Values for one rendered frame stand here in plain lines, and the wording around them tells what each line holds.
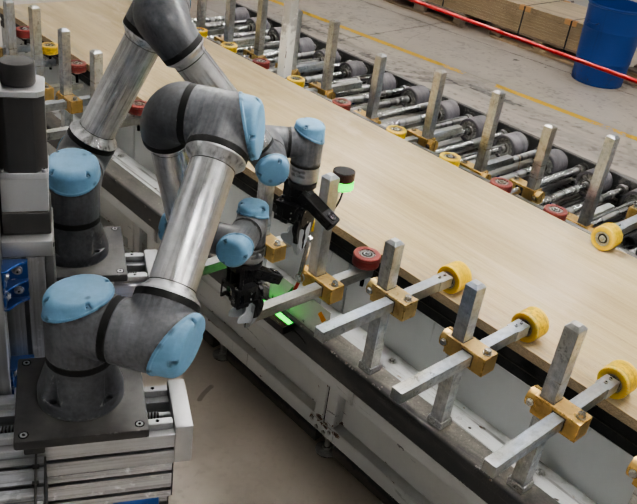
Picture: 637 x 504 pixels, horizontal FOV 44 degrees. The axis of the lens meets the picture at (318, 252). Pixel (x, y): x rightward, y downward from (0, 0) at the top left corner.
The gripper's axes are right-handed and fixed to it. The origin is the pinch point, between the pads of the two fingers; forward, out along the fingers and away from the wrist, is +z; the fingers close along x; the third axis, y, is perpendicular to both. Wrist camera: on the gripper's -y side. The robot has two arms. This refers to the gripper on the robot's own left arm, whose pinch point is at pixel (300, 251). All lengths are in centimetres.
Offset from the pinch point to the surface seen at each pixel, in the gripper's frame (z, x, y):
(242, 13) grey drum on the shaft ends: 15, -235, 170
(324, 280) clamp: 11.7, -8.9, -4.4
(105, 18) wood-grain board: 10, -145, 193
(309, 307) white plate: 21.9, -8.5, -1.5
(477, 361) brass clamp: 3, 11, -53
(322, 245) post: 1.8, -9.6, -1.8
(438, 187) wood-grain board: 8, -82, -10
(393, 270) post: -4.1, -1.4, -25.4
